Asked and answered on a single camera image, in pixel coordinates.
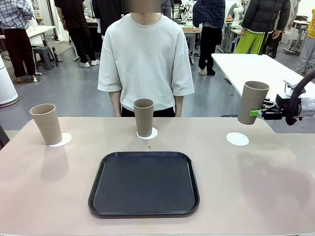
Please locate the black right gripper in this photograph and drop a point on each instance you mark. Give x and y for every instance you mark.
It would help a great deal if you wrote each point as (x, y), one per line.
(286, 107)

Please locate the tall beige cup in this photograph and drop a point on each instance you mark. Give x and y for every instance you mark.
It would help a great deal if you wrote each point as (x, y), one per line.
(251, 103)
(48, 125)
(143, 120)

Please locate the white scalloped paper coaster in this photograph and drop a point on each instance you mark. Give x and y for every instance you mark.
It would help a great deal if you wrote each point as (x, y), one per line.
(154, 135)
(237, 139)
(67, 138)

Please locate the person's left forearm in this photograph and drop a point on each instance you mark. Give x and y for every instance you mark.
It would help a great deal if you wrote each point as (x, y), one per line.
(179, 105)

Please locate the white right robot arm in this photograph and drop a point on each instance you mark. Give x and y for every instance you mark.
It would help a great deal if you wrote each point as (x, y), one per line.
(308, 108)

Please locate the person's right forearm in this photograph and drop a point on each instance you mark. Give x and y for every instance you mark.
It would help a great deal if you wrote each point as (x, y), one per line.
(115, 104)

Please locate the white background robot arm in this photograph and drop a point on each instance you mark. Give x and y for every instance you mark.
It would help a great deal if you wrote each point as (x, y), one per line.
(237, 12)

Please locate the large white table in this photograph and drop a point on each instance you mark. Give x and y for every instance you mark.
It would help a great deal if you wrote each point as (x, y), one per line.
(246, 68)

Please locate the person in yellow top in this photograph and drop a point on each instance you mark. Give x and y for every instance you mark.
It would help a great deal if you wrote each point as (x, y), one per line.
(307, 49)

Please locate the person in neon green trousers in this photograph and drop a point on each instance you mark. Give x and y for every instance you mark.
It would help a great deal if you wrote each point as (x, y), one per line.
(261, 19)

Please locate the person in blue checked jacket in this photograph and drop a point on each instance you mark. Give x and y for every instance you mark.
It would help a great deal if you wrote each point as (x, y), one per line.
(209, 37)

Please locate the person in grey sweater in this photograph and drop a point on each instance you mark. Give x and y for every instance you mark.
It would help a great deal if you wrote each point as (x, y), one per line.
(145, 56)

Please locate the black plastic serving tray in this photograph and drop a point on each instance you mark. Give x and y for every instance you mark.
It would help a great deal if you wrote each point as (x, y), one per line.
(144, 184)

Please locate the bystander in black top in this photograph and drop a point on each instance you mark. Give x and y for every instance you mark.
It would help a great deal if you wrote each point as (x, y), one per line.
(105, 17)

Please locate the person with white sneakers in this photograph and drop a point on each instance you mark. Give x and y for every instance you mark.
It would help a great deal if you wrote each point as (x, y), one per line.
(76, 32)

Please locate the grey plastic stool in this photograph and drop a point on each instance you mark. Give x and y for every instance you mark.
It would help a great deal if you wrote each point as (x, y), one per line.
(45, 55)

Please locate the small white background table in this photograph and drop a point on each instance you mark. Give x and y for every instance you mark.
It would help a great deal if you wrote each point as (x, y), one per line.
(40, 30)

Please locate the person in plaid shirt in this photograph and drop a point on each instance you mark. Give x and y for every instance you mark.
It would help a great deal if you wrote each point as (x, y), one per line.
(17, 37)

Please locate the white cylindrical floor unit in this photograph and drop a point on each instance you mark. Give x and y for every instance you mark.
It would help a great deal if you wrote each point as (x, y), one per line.
(7, 83)

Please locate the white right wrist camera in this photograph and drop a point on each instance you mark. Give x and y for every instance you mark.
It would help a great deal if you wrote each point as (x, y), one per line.
(291, 84)

